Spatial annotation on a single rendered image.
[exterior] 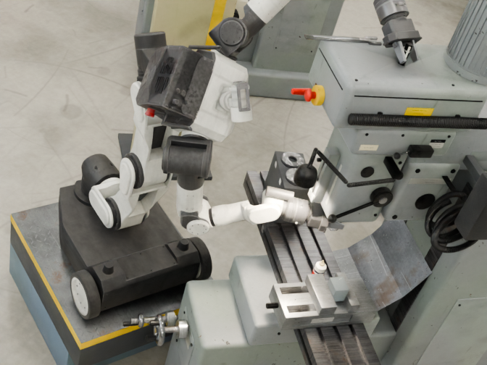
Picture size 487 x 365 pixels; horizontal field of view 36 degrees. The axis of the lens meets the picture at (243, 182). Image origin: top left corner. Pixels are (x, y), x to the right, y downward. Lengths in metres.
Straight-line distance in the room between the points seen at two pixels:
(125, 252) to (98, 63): 2.35
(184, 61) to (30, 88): 2.78
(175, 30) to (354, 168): 1.93
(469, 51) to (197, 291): 1.34
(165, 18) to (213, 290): 1.64
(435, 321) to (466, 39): 1.13
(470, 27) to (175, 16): 2.06
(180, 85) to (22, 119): 2.54
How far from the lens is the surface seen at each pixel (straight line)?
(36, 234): 3.50
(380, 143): 2.26
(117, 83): 5.16
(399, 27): 2.24
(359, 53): 2.23
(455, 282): 2.77
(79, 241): 3.25
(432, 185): 2.49
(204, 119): 2.36
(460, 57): 2.30
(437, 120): 2.24
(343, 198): 2.41
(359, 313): 2.67
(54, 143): 4.60
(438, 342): 3.05
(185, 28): 4.04
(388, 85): 2.13
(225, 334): 2.78
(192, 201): 2.49
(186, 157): 2.36
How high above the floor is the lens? 2.93
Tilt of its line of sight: 40 degrees down
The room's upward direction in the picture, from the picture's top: 17 degrees clockwise
